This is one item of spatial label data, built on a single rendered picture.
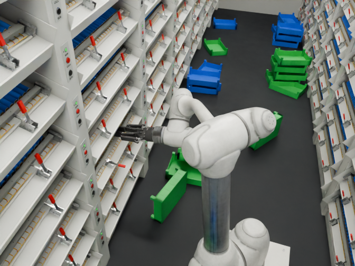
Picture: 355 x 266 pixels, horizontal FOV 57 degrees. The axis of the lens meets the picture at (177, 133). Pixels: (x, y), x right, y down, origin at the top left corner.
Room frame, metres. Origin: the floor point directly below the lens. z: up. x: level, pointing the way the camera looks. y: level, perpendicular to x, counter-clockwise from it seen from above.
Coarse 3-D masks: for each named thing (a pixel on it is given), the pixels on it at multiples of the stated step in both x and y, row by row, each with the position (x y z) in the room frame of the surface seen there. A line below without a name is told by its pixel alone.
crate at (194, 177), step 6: (174, 156) 1.70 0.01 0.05; (174, 162) 1.69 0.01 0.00; (180, 162) 1.70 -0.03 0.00; (186, 162) 1.70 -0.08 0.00; (168, 168) 1.59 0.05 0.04; (174, 168) 1.63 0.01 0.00; (186, 168) 1.64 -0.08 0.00; (192, 168) 1.64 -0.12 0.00; (168, 174) 1.53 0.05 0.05; (192, 174) 1.58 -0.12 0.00; (198, 174) 1.59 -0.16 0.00; (192, 180) 1.49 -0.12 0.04; (198, 180) 1.48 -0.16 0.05
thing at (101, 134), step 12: (132, 84) 1.52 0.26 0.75; (120, 96) 1.39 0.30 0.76; (132, 96) 1.45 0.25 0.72; (108, 108) 1.27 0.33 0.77; (120, 108) 1.33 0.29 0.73; (108, 120) 1.21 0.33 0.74; (120, 120) 1.24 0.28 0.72; (96, 132) 1.11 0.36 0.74; (108, 132) 1.12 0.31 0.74; (96, 144) 1.05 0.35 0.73; (96, 156) 0.99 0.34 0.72
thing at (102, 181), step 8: (128, 112) 1.52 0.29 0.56; (136, 112) 1.53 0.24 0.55; (144, 112) 1.52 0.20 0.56; (136, 120) 1.49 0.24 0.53; (120, 144) 1.27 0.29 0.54; (104, 152) 1.19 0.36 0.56; (120, 152) 1.22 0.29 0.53; (112, 160) 1.15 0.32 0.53; (104, 168) 1.09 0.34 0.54; (112, 168) 1.10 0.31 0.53; (104, 176) 1.04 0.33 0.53; (104, 184) 1.00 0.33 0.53
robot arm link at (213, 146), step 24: (216, 120) 0.81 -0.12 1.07; (240, 120) 0.82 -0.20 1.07; (192, 144) 0.73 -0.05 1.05; (216, 144) 0.73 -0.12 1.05; (240, 144) 0.77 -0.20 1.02; (216, 168) 0.71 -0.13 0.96; (216, 192) 0.72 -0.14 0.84; (216, 216) 0.70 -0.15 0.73; (216, 240) 0.68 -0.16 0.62; (192, 264) 0.67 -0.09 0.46; (216, 264) 0.64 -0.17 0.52; (240, 264) 0.69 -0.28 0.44
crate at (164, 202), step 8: (176, 168) 1.44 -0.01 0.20; (176, 176) 1.37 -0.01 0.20; (184, 176) 1.40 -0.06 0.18; (168, 184) 1.31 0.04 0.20; (176, 184) 1.31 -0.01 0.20; (184, 184) 1.40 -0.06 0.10; (160, 192) 1.24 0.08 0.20; (168, 192) 1.25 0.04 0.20; (176, 192) 1.32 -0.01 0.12; (184, 192) 1.41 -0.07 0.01; (152, 200) 1.20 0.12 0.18; (160, 200) 1.19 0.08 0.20; (168, 200) 1.23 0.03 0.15; (176, 200) 1.32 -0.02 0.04; (160, 208) 1.17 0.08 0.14; (168, 208) 1.23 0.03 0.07; (152, 216) 1.20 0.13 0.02; (160, 216) 1.17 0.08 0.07
